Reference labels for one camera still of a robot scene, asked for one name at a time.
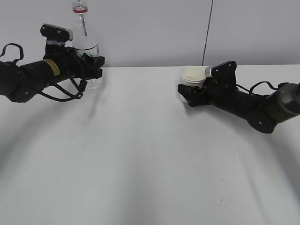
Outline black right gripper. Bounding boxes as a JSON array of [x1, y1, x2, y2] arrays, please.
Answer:
[[177, 78, 237, 107]]

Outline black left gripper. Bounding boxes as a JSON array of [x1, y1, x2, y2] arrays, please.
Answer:
[[44, 44, 105, 79]]

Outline white paper cup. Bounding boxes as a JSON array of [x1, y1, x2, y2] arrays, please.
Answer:
[[179, 66, 207, 104]]

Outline clear red-label water bottle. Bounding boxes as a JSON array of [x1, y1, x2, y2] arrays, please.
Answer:
[[71, 0, 104, 90]]

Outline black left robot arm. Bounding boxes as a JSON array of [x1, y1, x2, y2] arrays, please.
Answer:
[[0, 44, 105, 103]]

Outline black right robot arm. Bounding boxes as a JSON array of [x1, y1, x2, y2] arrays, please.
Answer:
[[177, 79, 300, 134]]

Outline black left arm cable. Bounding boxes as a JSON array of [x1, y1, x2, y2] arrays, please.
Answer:
[[0, 43, 90, 102]]

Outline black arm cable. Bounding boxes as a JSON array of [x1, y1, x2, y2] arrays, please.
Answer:
[[0, 43, 90, 102], [235, 81, 290, 96]]

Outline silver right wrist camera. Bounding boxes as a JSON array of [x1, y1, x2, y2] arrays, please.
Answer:
[[204, 60, 237, 84]]

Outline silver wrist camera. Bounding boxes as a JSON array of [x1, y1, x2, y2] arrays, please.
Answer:
[[204, 60, 237, 84], [40, 23, 74, 43]]

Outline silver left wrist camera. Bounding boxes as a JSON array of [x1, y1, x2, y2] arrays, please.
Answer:
[[40, 23, 74, 43]]

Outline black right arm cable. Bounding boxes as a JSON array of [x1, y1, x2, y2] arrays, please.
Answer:
[[235, 81, 290, 96]]

